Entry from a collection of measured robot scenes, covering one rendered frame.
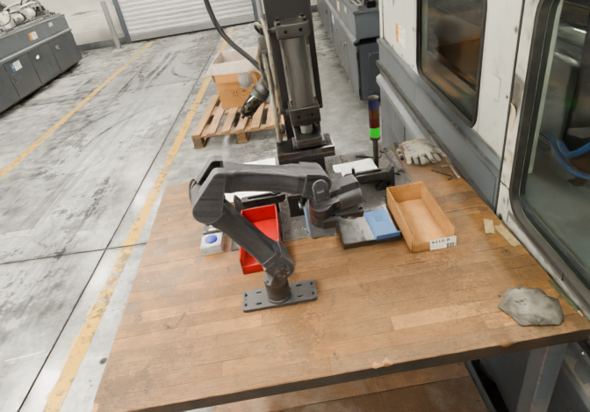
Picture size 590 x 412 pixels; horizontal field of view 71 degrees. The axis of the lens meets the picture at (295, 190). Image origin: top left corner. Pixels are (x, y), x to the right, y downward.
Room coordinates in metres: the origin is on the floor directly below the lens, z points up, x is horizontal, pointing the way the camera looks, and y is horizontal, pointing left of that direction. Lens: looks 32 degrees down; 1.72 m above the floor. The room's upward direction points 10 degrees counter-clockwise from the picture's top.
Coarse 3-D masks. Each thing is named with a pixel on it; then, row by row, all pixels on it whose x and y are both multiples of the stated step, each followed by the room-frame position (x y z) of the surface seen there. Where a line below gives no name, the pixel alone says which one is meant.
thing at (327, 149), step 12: (300, 132) 1.20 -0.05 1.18; (312, 132) 1.18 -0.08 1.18; (276, 144) 1.23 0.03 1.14; (288, 144) 1.21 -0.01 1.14; (300, 144) 1.14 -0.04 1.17; (312, 144) 1.14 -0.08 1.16; (324, 144) 1.16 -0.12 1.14; (288, 156) 1.15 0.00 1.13; (300, 156) 1.15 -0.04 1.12; (312, 156) 1.15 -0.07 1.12; (324, 156) 1.15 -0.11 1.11
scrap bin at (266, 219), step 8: (256, 208) 1.15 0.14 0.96; (264, 208) 1.15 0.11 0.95; (272, 208) 1.15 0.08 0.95; (248, 216) 1.15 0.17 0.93; (256, 216) 1.15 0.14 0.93; (264, 216) 1.15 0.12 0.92; (272, 216) 1.15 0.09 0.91; (256, 224) 1.13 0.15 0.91; (264, 224) 1.13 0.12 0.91; (272, 224) 1.12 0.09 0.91; (264, 232) 1.08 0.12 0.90; (272, 232) 1.08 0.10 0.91; (280, 232) 1.07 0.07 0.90; (280, 240) 1.00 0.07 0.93; (240, 248) 0.96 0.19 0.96; (240, 256) 0.92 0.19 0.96; (248, 256) 0.98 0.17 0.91; (248, 264) 0.94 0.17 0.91; (256, 264) 0.91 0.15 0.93; (248, 272) 0.91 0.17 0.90
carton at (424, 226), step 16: (400, 192) 1.12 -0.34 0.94; (416, 192) 1.12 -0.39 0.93; (400, 208) 1.08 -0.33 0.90; (416, 208) 1.06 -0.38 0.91; (432, 208) 1.02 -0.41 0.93; (400, 224) 0.97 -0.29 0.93; (416, 224) 0.99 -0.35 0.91; (432, 224) 0.97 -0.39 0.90; (448, 224) 0.90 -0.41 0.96; (416, 240) 0.92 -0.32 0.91; (432, 240) 0.87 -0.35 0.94; (448, 240) 0.87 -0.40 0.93
